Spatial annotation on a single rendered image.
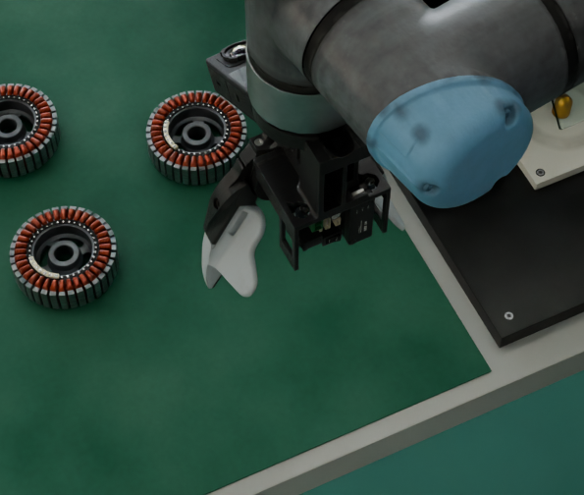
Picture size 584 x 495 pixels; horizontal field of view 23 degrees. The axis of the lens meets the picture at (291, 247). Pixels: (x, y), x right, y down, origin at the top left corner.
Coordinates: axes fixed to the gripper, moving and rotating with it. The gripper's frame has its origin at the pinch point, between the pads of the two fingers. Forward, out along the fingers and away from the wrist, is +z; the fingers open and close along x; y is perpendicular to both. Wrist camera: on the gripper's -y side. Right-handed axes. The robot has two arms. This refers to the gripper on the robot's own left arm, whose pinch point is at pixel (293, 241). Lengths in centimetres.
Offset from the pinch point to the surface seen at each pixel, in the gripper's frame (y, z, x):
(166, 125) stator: -41, 36, 5
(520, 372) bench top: 1.3, 40.4, 25.4
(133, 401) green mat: -13.4, 40.2, -11.4
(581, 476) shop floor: -8, 115, 54
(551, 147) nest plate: -20, 37, 42
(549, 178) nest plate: -16, 37, 39
